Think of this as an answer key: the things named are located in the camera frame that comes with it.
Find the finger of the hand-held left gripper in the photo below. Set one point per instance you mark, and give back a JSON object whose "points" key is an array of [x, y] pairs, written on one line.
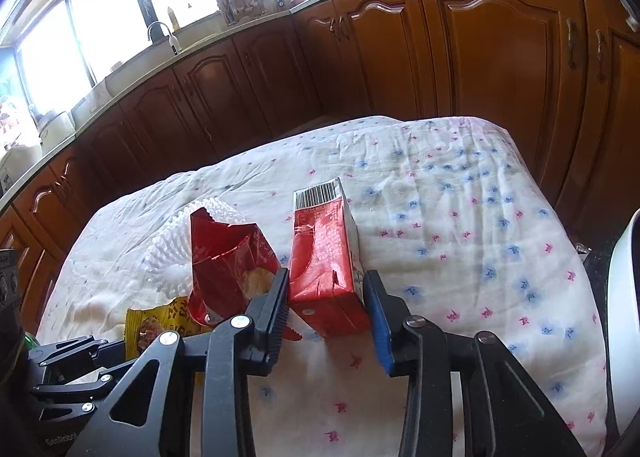
{"points": [[65, 345], [65, 389]]}

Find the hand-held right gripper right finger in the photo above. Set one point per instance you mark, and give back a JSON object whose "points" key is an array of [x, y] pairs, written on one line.
{"points": [[382, 337]]}

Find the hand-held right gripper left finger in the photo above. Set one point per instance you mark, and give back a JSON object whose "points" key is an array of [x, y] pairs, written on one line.
{"points": [[272, 324]]}

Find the red drink carton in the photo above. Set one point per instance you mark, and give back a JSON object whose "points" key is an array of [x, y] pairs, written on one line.
{"points": [[325, 262]]}

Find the red shiny snack wrapper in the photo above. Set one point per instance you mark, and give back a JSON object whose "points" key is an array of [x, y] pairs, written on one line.
{"points": [[220, 247]]}

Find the yellow snack packet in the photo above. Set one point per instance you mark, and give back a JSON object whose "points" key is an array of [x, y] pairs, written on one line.
{"points": [[150, 324]]}

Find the white foam fruit net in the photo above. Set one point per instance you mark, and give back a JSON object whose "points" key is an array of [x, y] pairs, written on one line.
{"points": [[170, 262]]}

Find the white floral tablecloth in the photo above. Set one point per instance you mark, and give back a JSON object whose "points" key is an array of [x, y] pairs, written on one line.
{"points": [[450, 212]]}

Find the white container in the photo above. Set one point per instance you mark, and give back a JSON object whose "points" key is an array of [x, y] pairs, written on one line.
{"points": [[55, 129]]}

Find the wooden lower cabinets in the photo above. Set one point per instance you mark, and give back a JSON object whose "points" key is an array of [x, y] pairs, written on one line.
{"points": [[500, 62]]}

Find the kitchen faucet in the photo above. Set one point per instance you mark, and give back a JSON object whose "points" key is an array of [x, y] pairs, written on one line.
{"points": [[172, 39]]}

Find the kitchen window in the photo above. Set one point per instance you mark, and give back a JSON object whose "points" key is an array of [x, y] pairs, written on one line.
{"points": [[100, 27]]}

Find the yellow bottle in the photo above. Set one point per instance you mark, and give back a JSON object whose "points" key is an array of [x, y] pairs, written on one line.
{"points": [[173, 18]]}

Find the utensil rack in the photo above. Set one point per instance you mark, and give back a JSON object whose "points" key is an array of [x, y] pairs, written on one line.
{"points": [[237, 2]]}

